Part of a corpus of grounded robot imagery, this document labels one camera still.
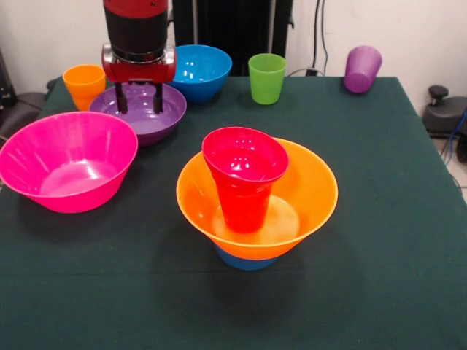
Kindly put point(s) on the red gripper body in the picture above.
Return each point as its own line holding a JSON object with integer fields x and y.
{"x": 138, "y": 72}

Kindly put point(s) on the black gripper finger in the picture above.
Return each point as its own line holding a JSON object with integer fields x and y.
{"x": 158, "y": 98}
{"x": 121, "y": 98}

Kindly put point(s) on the large pink bowl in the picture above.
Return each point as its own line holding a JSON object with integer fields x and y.
{"x": 84, "y": 197}

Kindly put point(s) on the small red bowl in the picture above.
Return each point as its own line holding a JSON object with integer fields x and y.
{"x": 255, "y": 146}

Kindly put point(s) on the orange-red cup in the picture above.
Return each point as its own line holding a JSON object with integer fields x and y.
{"x": 244, "y": 215}

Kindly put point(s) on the large orange bowl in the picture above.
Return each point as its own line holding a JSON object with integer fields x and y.
{"x": 310, "y": 189}

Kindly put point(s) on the small blue bowl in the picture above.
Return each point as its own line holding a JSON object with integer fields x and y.
{"x": 244, "y": 264}

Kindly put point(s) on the purple cup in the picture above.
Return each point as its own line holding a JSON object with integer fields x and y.
{"x": 361, "y": 73}

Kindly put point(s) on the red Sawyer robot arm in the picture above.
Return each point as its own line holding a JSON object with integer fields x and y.
{"x": 136, "y": 29}

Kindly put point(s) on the purple bowl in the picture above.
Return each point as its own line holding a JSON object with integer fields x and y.
{"x": 171, "y": 116}

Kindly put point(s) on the yellow-orange cup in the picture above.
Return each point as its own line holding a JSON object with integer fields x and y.
{"x": 85, "y": 91}

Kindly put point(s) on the large blue bowl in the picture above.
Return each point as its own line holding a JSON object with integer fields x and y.
{"x": 204, "y": 87}

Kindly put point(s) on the green cup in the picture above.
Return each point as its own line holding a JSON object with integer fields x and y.
{"x": 266, "y": 84}

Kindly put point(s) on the dark green tablecloth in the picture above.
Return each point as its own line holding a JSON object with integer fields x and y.
{"x": 146, "y": 310}

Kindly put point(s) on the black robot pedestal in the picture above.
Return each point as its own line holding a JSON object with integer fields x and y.
{"x": 233, "y": 25}

